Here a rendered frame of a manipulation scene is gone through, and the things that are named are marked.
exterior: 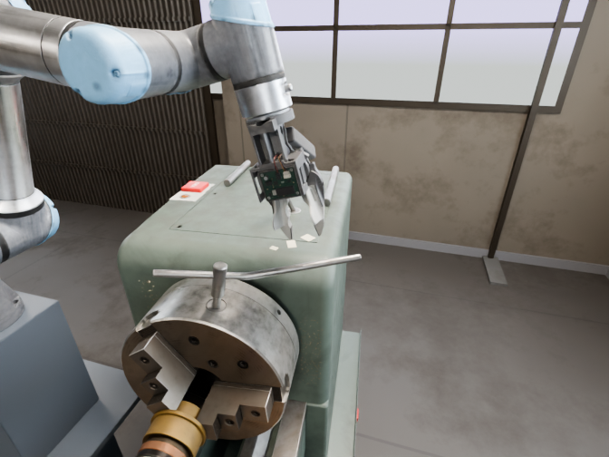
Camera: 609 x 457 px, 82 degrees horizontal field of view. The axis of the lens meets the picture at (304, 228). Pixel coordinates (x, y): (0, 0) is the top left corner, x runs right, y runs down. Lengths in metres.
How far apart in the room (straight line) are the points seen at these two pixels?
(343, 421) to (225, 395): 0.70
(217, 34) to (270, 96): 0.10
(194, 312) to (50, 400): 0.56
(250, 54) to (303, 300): 0.45
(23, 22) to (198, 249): 0.45
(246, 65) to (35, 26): 0.23
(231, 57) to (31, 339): 0.75
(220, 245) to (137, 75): 0.42
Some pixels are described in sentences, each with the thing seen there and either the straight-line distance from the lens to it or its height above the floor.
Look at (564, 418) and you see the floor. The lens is 2.34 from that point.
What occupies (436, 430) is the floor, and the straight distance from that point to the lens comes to 2.02.
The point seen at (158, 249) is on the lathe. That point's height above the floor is 1.24.
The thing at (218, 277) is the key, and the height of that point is 1.30.
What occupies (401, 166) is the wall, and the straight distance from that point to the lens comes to 3.03.
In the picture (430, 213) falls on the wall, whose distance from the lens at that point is 3.18.
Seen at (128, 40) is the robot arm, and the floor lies 1.63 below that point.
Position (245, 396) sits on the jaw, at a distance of 0.66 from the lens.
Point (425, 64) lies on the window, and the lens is 2.88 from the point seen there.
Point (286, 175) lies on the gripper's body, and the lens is 0.50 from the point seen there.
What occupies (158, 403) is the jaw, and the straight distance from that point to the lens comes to 0.65.
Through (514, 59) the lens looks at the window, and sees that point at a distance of 2.95.
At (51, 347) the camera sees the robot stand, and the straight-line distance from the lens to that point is 1.04.
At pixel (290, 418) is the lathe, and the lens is 0.92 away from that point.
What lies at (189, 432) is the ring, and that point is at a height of 1.11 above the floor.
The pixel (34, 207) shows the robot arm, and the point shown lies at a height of 1.32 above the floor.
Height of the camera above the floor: 1.63
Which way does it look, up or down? 28 degrees down
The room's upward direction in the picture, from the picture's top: straight up
